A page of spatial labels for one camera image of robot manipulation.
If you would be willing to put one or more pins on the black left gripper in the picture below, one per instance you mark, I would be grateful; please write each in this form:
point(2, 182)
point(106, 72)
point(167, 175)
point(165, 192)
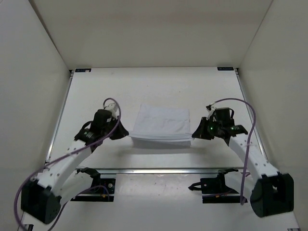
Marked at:
point(121, 132)

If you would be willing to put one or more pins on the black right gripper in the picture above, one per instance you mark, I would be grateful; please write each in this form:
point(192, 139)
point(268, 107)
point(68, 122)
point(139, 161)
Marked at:
point(200, 133)

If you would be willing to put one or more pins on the white skirt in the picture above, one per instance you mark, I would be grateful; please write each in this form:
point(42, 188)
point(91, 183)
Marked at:
point(163, 125)

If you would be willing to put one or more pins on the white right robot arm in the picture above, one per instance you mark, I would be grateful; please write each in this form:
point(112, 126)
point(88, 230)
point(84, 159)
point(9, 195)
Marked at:
point(268, 191)

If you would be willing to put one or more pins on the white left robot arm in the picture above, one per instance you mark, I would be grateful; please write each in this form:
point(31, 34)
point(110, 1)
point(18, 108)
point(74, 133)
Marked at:
point(43, 196)

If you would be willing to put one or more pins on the right blue corner label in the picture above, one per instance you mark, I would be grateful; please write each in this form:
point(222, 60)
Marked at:
point(225, 68)

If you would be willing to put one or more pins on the blue corner label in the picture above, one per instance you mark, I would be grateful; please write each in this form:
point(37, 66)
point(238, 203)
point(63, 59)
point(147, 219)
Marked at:
point(225, 68)
point(82, 70)

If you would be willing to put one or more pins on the left blue corner label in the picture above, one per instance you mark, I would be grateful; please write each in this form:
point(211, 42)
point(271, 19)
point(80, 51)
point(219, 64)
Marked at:
point(82, 70)

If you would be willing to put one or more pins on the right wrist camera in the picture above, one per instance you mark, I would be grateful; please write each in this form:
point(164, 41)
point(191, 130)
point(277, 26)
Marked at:
point(211, 109)

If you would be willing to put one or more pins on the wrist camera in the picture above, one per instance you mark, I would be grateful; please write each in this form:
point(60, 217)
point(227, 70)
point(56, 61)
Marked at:
point(112, 107)
point(211, 109)

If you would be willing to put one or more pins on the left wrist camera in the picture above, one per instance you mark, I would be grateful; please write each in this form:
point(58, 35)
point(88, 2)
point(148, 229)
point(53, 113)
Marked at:
point(112, 107)

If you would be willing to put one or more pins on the aluminium rail across table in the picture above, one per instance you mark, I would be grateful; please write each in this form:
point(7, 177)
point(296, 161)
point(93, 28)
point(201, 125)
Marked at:
point(159, 171)

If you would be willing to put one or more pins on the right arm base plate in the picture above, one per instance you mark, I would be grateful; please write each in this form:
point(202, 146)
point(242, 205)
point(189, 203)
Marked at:
point(214, 190)

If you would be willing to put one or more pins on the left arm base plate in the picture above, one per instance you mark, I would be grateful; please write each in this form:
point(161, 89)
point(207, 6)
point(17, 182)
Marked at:
point(102, 188)

